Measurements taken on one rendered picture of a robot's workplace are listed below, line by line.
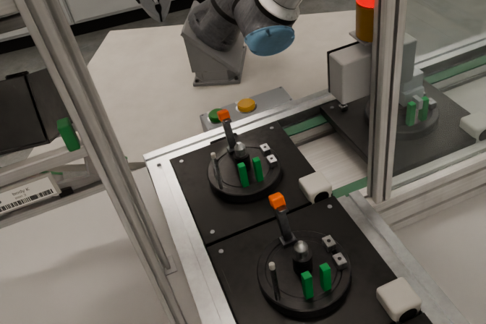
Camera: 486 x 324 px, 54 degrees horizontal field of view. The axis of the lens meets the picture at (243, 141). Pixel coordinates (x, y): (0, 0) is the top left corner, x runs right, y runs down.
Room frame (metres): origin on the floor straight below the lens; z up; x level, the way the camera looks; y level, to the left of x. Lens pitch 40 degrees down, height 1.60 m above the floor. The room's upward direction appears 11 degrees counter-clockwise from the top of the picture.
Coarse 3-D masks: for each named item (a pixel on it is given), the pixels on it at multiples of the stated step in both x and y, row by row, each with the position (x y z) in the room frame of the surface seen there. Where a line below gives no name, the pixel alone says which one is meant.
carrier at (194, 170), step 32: (256, 128) 0.78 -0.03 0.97; (192, 160) 0.72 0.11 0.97; (224, 160) 0.68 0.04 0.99; (256, 160) 0.60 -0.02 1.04; (288, 160) 0.66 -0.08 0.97; (192, 192) 0.63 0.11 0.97; (224, 192) 0.59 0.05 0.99; (256, 192) 0.58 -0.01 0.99; (288, 192) 0.58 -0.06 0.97; (320, 192) 0.55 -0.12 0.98; (224, 224) 0.54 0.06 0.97; (256, 224) 0.52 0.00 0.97
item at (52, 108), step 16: (16, 80) 0.43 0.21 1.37; (32, 80) 0.44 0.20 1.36; (48, 80) 0.49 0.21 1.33; (0, 96) 0.43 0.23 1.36; (16, 96) 0.43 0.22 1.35; (32, 96) 0.43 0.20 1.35; (48, 96) 0.46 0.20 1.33; (0, 112) 0.42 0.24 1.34; (16, 112) 0.42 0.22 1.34; (32, 112) 0.42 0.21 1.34; (48, 112) 0.44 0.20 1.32; (64, 112) 0.49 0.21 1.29; (0, 128) 0.41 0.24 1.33; (16, 128) 0.41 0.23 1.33; (32, 128) 0.41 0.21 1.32; (48, 128) 0.42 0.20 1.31; (0, 144) 0.41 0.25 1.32; (16, 144) 0.40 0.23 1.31; (32, 144) 0.41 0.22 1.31
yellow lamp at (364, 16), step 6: (360, 6) 0.57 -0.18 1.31; (360, 12) 0.56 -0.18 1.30; (366, 12) 0.56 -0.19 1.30; (372, 12) 0.55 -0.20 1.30; (360, 18) 0.56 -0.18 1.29; (366, 18) 0.56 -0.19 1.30; (372, 18) 0.55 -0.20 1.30; (360, 24) 0.56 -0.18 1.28; (366, 24) 0.56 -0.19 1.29; (372, 24) 0.55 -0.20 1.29; (360, 30) 0.56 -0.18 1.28; (366, 30) 0.56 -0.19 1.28; (372, 30) 0.55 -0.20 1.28; (360, 36) 0.56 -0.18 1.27; (366, 36) 0.56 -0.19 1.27; (372, 36) 0.55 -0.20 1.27
